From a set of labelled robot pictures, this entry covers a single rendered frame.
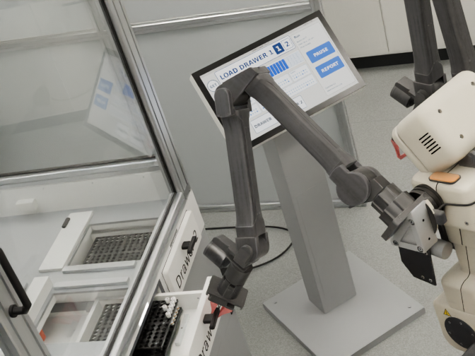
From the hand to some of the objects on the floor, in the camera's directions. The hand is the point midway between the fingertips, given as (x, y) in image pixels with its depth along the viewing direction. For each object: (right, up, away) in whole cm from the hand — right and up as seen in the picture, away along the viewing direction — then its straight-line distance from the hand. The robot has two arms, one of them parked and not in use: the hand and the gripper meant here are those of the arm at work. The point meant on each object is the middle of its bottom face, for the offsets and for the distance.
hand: (215, 312), depth 222 cm
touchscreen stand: (+48, -18, +118) cm, 129 cm away
